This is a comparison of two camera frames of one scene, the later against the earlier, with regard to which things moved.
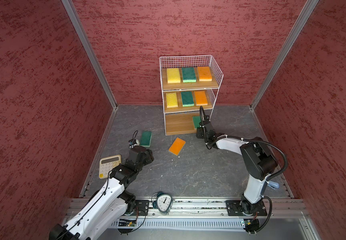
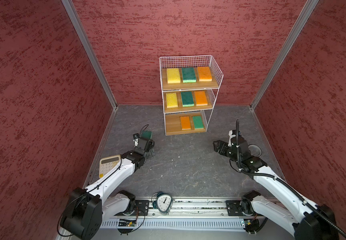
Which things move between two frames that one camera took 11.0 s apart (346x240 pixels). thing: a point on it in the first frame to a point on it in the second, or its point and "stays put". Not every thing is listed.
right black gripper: (198, 133) to (224, 145)
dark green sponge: (146, 137) stays put
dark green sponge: (187, 99) stays put
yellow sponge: (173, 75) stays put
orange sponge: (177, 146) to (185, 123)
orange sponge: (204, 74) stays put
